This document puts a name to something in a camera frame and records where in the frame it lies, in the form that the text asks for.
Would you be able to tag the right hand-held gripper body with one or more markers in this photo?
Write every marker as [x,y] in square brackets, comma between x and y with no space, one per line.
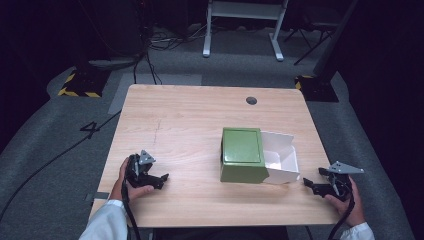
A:
[342,186]

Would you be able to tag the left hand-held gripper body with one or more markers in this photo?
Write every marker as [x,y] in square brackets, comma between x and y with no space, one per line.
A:
[141,173]

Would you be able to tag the person's left hand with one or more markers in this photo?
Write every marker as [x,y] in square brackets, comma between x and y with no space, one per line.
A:
[119,188]

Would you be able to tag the person's right hand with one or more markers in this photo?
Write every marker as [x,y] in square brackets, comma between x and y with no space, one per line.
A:
[354,211]

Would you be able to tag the grey tape piece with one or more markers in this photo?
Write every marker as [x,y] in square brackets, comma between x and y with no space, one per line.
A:
[101,196]

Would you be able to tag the white inner tray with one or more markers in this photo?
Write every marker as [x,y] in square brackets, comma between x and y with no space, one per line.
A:
[281,160]

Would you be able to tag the green box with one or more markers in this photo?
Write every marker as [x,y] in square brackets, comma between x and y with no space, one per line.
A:
[241,156]

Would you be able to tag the black yellow striped stand base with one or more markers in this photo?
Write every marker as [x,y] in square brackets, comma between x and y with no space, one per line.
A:
[318,88]
[85,85]

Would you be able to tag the grey table grommet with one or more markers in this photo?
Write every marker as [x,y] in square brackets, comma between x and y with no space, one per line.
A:
[251,100]

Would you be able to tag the black folding stand legs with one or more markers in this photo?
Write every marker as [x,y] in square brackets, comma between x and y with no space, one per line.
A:
[313,36]

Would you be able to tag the white desk frame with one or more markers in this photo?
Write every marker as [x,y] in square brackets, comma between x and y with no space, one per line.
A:
[245,10]

